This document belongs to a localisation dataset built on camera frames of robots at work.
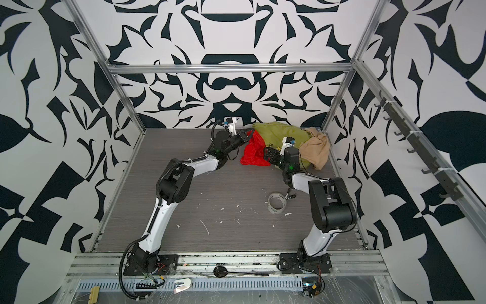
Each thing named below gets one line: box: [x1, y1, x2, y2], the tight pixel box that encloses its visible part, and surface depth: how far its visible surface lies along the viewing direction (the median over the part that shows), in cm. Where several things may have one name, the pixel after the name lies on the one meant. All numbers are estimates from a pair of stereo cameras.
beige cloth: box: [298, 126, 330, 171], surface depth 107 cm
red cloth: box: [239, 129, 271, 167], surface depth 103 cm
